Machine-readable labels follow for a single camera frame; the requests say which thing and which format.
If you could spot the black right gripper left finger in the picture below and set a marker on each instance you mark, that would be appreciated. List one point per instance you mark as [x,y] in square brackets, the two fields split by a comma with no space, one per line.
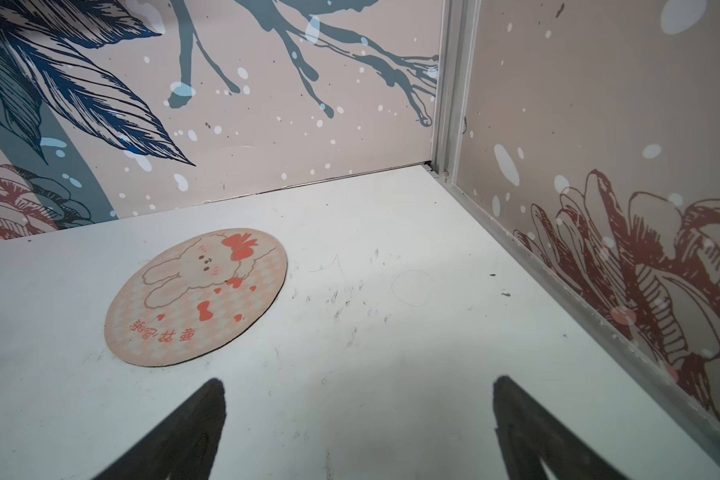
[182,446]

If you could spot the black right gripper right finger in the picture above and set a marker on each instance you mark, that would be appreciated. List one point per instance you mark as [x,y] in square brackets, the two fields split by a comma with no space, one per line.
[533,442]

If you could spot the round bunny print coaster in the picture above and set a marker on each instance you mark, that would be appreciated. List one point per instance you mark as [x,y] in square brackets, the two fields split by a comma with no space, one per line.
[195,297]

